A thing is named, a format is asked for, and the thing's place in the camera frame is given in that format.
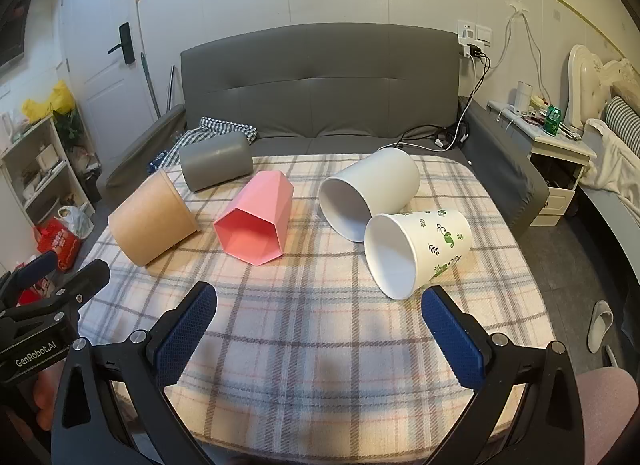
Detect checked pillow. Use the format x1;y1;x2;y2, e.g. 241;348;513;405
602;95;640;156

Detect black cable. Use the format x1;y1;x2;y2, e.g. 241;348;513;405
400;54;493;151

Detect plain white cup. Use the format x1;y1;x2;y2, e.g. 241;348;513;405
318;147;421;243

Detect yellow plastic bag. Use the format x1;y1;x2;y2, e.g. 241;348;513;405
21;80;76;123

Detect grey cup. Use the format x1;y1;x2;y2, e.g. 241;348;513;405
179;131;254;192

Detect white slipper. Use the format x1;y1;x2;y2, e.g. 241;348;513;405
586;300;615;355

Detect red bag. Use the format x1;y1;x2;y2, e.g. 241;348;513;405
34;218;83;273

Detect person's pink pants leg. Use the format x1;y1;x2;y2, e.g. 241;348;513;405
575;366;640;465

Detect grey sofa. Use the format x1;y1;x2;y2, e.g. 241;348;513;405
102;22;551;241

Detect white door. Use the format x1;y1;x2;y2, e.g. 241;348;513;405
60;0;157;166

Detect white cable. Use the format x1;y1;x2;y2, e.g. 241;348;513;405
502;0;551;102

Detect brown paper cup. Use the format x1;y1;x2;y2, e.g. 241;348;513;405
108;168;201;267

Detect wall television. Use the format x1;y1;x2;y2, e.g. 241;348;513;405
0;0;36;68

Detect pink hexagonal cup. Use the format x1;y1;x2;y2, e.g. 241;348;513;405
213;170;295;266

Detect white cup with leaf print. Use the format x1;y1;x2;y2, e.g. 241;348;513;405
363;209;473;301

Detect blue checked cloth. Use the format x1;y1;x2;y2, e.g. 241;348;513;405
170;116;259;166

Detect white plastic bag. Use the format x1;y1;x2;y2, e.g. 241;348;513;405
57;205;95;238

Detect wall socket with charger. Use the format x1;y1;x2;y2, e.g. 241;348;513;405
457;20;493;60

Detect white tumbler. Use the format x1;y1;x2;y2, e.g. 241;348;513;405
515;82;534;114

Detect mop handle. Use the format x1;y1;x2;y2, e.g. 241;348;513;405
139;52;162;118

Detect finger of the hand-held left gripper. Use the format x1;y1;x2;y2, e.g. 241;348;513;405
0;251;59;307
0;259;111;333

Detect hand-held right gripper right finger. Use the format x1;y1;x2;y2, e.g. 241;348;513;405
421;286;586;465

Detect white nightstand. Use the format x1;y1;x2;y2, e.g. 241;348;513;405
487;100;598;227

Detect white storage shelf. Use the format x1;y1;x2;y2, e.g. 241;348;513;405
0;115;96;256

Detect white bedding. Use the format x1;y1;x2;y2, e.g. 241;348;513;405
580;118;640;206

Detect cream bed headboard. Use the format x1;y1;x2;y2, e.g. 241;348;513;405
567;44;640;131

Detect plaid tablecloth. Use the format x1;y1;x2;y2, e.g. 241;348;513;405
77;152;556;465

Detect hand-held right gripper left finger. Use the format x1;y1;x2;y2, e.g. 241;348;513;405
51;281;217;465

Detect black door handle lock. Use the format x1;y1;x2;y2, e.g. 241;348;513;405
108;22;136;65

